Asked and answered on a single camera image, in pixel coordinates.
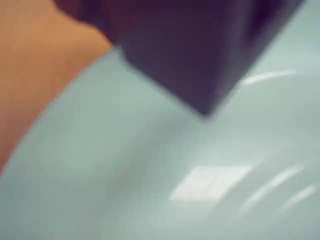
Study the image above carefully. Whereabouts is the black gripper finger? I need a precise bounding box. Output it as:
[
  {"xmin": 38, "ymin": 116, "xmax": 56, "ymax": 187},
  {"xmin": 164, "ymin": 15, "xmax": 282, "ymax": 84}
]
[{"xmin": 53, "ymin": 0, "xmax": 309, "ymax": 117}]

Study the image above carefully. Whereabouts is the light green round bowl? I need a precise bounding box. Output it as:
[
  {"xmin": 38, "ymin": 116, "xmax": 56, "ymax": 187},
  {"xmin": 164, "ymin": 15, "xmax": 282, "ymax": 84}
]
[{"xmin": 0, "ymin": 0, "xmax": 320, "ymax": 240}]

